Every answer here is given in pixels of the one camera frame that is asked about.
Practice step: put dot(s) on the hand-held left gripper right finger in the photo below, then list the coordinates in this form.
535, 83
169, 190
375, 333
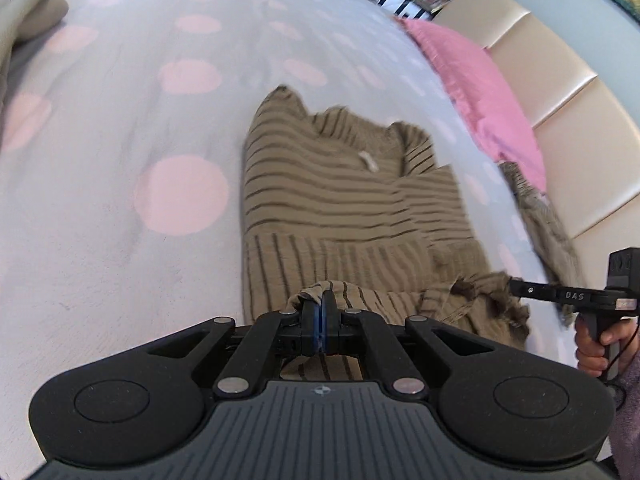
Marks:
328, 317

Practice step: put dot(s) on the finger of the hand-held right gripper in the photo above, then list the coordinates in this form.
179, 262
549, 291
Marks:
555, 294

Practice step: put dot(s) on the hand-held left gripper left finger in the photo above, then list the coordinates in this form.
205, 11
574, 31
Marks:
310, 317

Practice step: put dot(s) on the brown striped shirt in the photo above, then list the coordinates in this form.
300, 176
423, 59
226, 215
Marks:
340, 200

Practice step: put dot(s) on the person's right forearm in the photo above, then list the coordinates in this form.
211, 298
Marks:
627, 425

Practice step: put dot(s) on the person's right hand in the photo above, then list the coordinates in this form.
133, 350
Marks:
590, 350

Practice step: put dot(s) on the brown mottled cloth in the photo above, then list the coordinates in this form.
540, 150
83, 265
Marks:
542, 220

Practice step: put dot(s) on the pink dotted bedspread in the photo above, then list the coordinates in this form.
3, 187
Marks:
125, 270

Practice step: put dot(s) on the cream padded headboard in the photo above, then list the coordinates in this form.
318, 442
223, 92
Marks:
565, 85

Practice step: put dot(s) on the pink pillow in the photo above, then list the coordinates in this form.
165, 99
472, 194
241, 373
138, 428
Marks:
475, 85

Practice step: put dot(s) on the beige fleece blanket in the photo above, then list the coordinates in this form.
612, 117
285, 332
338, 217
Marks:
25, 0

